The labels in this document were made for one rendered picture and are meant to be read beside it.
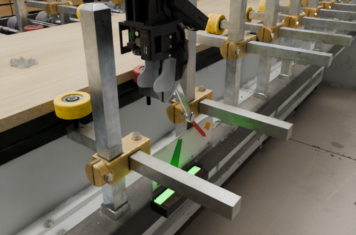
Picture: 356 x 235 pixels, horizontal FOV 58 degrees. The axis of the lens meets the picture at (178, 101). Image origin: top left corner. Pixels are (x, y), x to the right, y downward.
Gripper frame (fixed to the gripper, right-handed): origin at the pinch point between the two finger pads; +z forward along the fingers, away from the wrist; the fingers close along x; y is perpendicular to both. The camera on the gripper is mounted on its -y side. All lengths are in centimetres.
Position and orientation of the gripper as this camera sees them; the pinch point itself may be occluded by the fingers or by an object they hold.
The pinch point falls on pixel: (166, 93)
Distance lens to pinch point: 59.0
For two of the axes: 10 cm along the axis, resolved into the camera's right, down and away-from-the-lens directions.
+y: -6.0, 3.4, -7.2
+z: 0.0, 9.1, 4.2
